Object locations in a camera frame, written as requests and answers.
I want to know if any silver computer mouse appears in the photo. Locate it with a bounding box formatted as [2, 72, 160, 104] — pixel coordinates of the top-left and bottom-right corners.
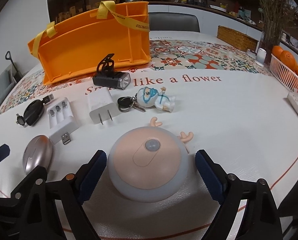
[22, 135, 53, 175]

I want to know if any black retractable usb cable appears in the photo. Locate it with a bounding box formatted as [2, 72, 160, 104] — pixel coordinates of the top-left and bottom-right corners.
[15, 93, 55, 128]

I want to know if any round pink deer night light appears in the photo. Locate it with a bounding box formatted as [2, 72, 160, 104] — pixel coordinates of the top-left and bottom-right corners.
[108, 117, 194, 203]

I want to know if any white usb wall charger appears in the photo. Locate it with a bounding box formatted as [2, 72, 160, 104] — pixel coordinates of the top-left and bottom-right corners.
[87, 87, 121, 125]

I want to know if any white battery charger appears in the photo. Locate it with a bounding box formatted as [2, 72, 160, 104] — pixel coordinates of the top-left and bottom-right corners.
[46, 97, 79, 145]

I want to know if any black key fob with keys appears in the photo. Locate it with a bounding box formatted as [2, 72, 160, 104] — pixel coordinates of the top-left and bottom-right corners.
[118, 96, 146, 113]

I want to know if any black bike light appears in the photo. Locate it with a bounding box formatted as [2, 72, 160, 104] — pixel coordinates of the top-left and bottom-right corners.
[93, 54, 131, 90]

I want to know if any pink basket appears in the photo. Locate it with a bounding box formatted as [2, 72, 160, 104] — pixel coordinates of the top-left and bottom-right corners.
[269, 54, 298, 92]

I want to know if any patterned table runner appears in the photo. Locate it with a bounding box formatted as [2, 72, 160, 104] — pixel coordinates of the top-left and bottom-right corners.
[0, 40, 271, 114]

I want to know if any orange fruit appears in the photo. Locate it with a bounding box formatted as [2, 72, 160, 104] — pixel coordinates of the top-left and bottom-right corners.
[280, 50, 296, 71]

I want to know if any small white cup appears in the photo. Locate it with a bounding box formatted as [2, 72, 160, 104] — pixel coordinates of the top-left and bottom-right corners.
[255, 48, 266, 66]

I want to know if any orange plastic storage box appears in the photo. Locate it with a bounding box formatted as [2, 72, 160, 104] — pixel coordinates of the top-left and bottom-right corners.
[28, 1, 151, 85]

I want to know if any woven wicker tissue box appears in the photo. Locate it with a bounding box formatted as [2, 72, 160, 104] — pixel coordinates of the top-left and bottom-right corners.
[217, 25, 258, 52]

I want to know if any dark grey chair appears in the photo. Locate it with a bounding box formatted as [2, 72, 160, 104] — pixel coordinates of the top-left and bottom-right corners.
[149, 12, 200, 33]

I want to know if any vase with dried flowers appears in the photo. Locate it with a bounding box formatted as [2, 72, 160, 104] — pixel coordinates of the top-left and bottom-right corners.
[259, 0, 298, 64]

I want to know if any doctor figurine keychain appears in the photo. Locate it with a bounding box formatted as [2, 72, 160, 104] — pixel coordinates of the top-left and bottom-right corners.
[135, 87, 176, 112]

